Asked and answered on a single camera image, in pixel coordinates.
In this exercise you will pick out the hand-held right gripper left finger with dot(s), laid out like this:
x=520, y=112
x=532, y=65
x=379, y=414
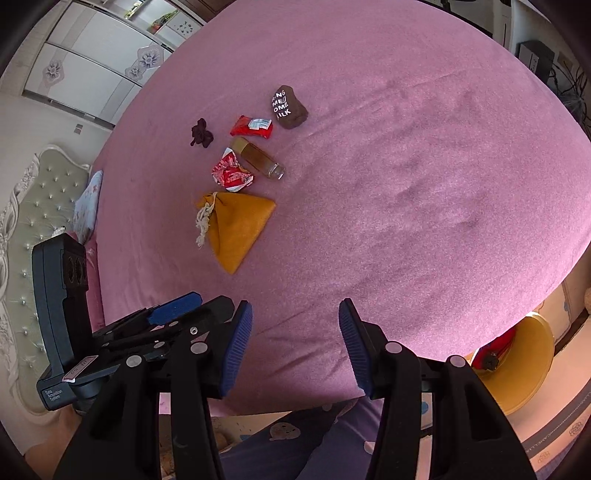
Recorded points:
x=238, y=346

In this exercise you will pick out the dark maroon sock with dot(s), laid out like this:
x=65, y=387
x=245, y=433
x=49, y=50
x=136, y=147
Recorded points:
x=202, y=134

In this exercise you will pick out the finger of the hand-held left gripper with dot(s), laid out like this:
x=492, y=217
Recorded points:
x=207, y=314
x=175, y=308

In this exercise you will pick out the blue printed pillowcase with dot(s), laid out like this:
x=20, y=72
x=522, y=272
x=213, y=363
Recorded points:
x=87, y=203

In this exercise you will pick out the amber glass bottle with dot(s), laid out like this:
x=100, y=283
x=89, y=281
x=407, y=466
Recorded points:
x=256, y=157

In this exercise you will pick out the brown white-print sock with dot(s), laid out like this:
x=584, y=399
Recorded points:
x=288, y=110

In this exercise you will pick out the crumpled red white wrapper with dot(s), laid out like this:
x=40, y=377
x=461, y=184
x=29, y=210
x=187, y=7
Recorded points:
x=231, y=173

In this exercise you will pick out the red white-label snack wrapper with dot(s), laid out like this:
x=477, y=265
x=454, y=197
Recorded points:
x=244, y=127

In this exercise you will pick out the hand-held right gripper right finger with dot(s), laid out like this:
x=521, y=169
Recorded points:
x=355, y=350

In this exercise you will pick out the black computer case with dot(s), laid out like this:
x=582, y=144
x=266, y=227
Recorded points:
x=535, y=54

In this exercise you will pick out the yellow round stool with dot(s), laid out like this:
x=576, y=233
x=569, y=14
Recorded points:
x=526, y=369

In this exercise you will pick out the white open shelf cabinet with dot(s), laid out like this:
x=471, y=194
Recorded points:
x=171, y=21

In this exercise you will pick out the white flower-print wardrobe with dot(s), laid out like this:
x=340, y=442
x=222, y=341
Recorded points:
x=92, y=50

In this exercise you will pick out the person's left forearm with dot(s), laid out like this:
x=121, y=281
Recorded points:
x=51, y=434

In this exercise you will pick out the green tufted headboard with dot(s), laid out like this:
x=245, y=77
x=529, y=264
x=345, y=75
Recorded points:
x=27, y=240

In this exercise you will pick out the person's purple pyjama legs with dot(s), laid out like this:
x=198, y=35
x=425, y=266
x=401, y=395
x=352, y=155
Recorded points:
x=300, y=438

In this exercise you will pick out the white computer desk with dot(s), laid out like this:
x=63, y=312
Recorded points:
x=519, y=21

